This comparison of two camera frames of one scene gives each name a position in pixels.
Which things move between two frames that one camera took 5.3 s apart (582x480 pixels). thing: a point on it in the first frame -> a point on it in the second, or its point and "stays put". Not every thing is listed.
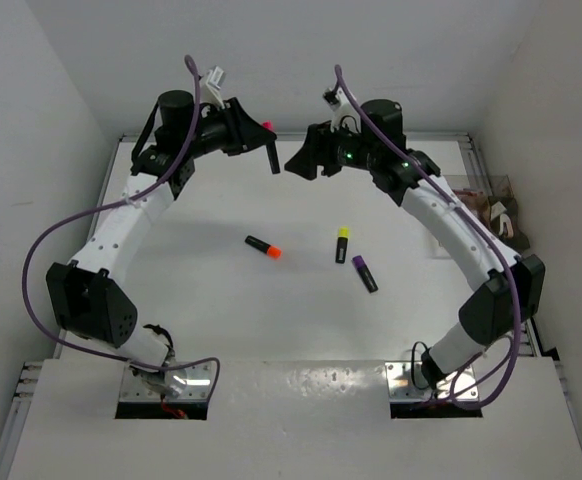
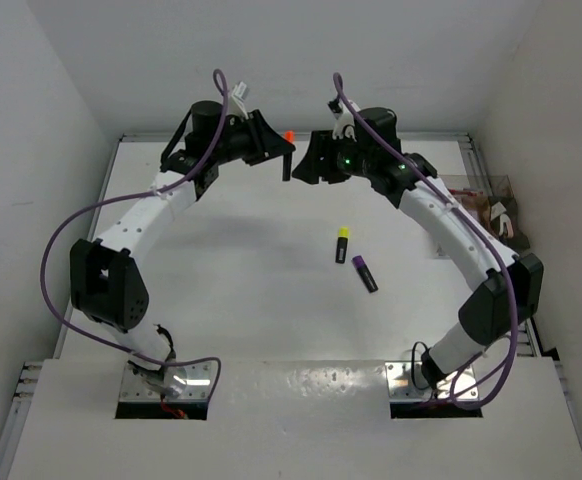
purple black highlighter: [365, 274] stays put
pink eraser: [504, 219] stays put
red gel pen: [463, 192] stays put
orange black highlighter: [272, 251] -> [288, 157]
